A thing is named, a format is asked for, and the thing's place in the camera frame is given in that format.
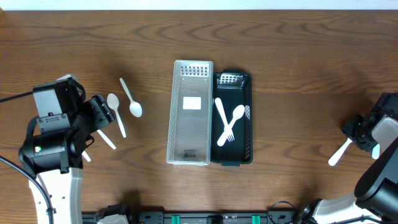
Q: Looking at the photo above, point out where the white plastic spoon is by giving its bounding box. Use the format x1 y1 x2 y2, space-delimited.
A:
97 129 116 150
217 105 245 146
107 93 127 138
119 78 142 118
82 151 91 162

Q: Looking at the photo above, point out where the white plastic fork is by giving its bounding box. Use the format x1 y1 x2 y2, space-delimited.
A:
371 144 381 160
215 98 228 130
328 138 352 166

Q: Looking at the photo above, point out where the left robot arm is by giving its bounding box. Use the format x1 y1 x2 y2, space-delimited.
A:
19 75 115 223

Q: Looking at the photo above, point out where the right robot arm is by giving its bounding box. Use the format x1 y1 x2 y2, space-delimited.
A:
293 93 397 223

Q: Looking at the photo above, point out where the clear plastic basket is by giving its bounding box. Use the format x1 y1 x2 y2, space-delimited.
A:
166 60 213 166

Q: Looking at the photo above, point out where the black plastic basket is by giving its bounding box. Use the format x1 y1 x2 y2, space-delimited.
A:
211 70 253 167

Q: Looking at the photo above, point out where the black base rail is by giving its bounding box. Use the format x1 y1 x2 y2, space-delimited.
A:
81 204 296 224

